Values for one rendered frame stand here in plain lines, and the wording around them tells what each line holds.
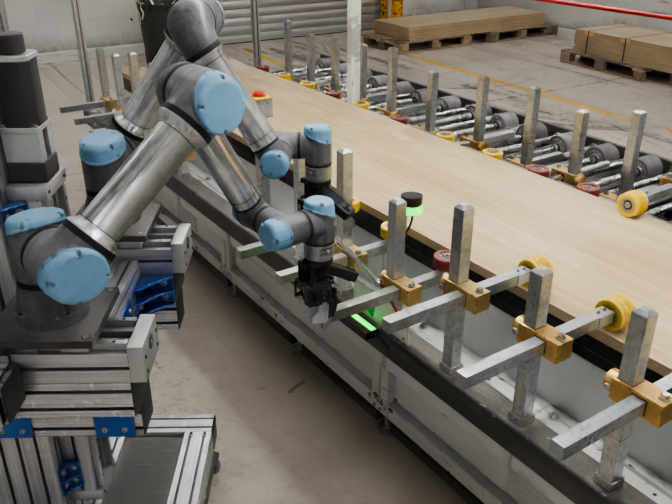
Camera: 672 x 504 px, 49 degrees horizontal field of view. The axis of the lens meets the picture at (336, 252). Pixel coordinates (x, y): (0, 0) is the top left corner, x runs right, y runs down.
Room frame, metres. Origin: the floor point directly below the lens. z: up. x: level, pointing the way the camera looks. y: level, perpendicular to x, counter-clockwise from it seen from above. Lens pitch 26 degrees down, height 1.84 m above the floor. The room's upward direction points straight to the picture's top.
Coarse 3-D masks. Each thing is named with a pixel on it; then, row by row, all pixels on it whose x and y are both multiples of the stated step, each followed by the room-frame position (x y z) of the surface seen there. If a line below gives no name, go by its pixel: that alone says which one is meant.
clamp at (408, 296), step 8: (384, 272) 1.83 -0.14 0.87; (384, 280) 1.81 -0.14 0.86; (392, 280) 1.78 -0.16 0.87; (400, 280) 1.78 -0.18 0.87; (408, 280) 1.78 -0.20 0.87; (400, 288) 1.75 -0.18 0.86; (408, 288) 1.74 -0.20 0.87; (416, 288) 1.74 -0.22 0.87; (400, 296) 1.75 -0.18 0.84; (408, 296) 1.72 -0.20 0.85; (416, 296) 1.74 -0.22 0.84; (408, 304) 1.72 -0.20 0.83
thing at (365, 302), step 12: (420, 276) 1.82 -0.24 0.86; (432, 276) 1.82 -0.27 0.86; (384, 288) 1.75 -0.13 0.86; (396, 288) 1.75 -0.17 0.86; (348, 300) 1.69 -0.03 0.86; (360, 300) 1.69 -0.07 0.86; (372, 300) 1.70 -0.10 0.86; (384, 300) 1.72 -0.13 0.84; (336, 312) 1.63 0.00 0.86; (348, 312) 1.66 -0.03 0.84
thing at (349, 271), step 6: (336, 264) 1.66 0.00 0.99; (330, 270) 1.61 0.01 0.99; (336, 270) 1.62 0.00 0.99; (342, 270) 1.63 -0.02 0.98; (348, 270) 1.65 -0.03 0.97; (354, 270) 1.67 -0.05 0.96; (336, 276) 1.62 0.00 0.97; (342, 276) 1.63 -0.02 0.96; (348, 276) 1.64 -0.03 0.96; (354, 276) 1.65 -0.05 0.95
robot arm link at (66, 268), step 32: (192, 64) 1.49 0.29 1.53; (192, 96) 1.37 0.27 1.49; (224, 96) 1.39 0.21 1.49; (160, 128) 1.36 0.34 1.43; (192, 128) 1.35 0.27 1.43; (224, 128) 1.38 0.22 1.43; (128, 160) 1.32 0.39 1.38; (160, 160) 1.32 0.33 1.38; (128, 192) 1.28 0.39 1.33; (64, 224) 1.24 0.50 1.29; (96, 224) 1.24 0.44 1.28; (128, 224) 1.27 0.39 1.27; (32, 256) 1.21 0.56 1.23; (64, 256) 1.17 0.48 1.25; (96, 256) 1.19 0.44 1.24; (64, 288) 1.16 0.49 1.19; (96, 288) 1.19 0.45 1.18
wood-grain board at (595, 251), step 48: (288, 96) 3.69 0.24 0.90; (336, 144) 2.90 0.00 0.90; (384, 144) 2.90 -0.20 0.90; (432, 144) 2.90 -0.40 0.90; (336, 192) 2.41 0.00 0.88; (384, 192) 2.37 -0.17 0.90; (432, 192) 2.37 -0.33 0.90; (480, 192) 2.37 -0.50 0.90; (528, 192) 2.37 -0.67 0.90; (576, 192) 2.37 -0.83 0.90; (432, 240) 1.98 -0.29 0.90; (480, 240) 1.98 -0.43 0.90; (528, 240) 1.98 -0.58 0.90; (576, 240) 1.98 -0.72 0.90; (624, 240) 1.98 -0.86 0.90; (576, 288) 1.68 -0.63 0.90; (624, 288) 1.68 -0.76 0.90; (624, 336) 1.45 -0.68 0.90
